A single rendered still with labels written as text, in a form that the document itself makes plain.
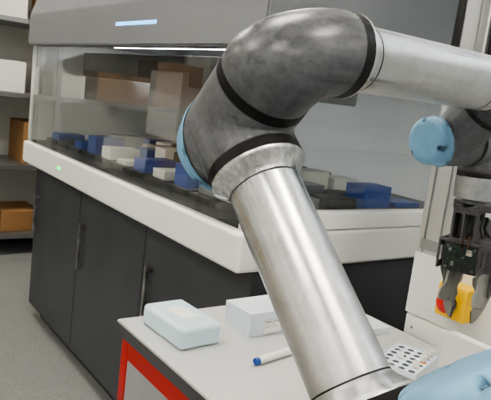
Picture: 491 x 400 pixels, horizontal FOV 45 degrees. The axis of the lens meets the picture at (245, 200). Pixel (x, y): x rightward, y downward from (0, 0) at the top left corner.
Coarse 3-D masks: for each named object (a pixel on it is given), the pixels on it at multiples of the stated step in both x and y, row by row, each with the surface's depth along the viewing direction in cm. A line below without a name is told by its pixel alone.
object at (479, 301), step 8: (472, 280) 104; (480, 280) 102; (480, 288) 102; (472, 296) 100; (480, 296) 102; (472, 304) 100; (480, 304) 103; (472, 312) 104; (480, 312) 103; (472, 320) 104
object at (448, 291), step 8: (448, 272) 104; (456, 272) 106; (448, 280) 105; (456, 280) 106; (440, 288) 103; (448, 288) 106; (456, 288) 107; (440, 296) 104; (448, 296) 107; (448, 304) 107; (448, 312) 107
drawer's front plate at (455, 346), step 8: (448, 336) 90; (456, 336) 89; (464, 336) 89; (448, 344) 90; (456, 344) 89; (464, 344) 88; (472, 344) 87; (480, 344) 87; (448, 352) 90; (456, 352) 89; (464, 352) 88; (472, 352) 87; (440, 360) 91; (448, 360) 90
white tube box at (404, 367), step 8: (400, 344) 119; (384, 352) 114; (392, 352) 115; (408, 352) 116; (416, 352) 116; (392, 360) 111; (400, 360) 111; (408, 360) 112; (432, 360) 112; (392, 368) 107; (400, 368) 107; (408, 368) 108; (424, 368) 108; (432, 368) 113; (408, 376) 106; (416, 376) 105
